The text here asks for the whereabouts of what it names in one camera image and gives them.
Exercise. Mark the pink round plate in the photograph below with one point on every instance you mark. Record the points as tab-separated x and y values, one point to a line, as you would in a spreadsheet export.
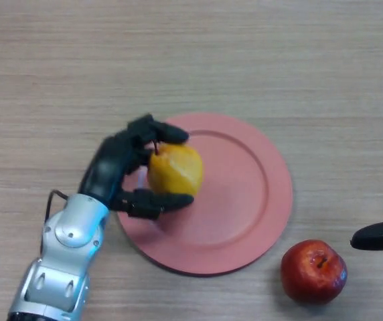
238	207

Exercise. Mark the red apple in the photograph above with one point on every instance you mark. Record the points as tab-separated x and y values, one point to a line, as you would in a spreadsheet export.
312	274

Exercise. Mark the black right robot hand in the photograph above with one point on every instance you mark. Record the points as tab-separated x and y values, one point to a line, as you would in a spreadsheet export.
379	237

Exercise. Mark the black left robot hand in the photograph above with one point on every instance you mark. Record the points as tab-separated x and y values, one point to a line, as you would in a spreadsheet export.
108	167

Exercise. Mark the yellow pear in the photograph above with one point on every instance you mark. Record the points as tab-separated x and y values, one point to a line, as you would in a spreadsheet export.
176	170

